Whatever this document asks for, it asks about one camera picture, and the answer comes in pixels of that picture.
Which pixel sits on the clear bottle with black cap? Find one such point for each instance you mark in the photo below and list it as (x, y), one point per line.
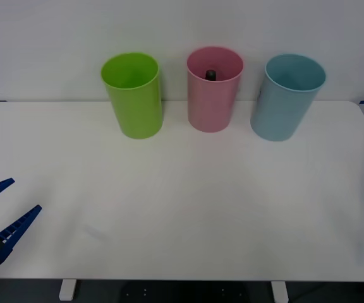
(210, 74)

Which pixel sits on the white table leg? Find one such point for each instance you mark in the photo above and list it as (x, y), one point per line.
(279, 292)
(66, 289)

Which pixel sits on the pale blue plastic bin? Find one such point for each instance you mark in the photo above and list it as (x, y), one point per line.
(283, 107)

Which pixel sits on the green plastic bin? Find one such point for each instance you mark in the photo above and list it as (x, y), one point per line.
(134, 104)

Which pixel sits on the pink plastic bin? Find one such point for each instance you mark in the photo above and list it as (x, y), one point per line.
(212, 101)

